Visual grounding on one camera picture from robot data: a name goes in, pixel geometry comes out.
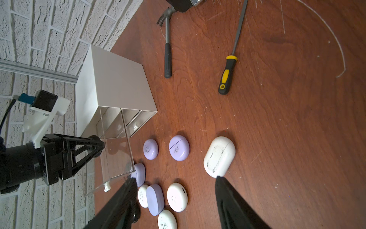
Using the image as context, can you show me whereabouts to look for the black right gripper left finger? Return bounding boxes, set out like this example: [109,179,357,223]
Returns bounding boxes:
[85,178,141,229]

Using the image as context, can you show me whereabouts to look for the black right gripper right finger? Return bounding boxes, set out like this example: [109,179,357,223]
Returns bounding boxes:
[215,176,270,229]

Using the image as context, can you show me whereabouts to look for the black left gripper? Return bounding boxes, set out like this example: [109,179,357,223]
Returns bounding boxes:
[26,134,105,186]

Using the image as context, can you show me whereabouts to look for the clear acrylic drawer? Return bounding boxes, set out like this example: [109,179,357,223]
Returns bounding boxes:
[81,106,135,196]

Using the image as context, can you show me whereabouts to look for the white drawer cabinet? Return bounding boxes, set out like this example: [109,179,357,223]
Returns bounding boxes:
[75,45,157,137]

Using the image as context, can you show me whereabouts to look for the white oblong earphone case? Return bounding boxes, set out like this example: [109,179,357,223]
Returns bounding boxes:
[204,136,236,178]

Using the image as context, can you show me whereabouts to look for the white round earphone case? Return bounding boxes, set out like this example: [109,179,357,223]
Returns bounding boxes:
[167,183,188,212]
[137,185,148,208]
[158,210,177,229]

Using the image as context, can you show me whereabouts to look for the purple earphone case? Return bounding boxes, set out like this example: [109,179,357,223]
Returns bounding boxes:
[144,139,159,160]
[169,135,190,161]
[131,163,146,188]
[146,184,165,216]

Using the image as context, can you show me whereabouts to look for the steel claw hammer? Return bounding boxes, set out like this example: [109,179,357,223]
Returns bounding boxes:
[157,6,176,79]

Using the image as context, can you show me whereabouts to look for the yellow black screwdriver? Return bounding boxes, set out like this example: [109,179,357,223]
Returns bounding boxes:
[218,0,248,95]

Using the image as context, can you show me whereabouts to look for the black plastic toolbox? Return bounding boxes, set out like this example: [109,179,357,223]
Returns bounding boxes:
[166,0,205,12]

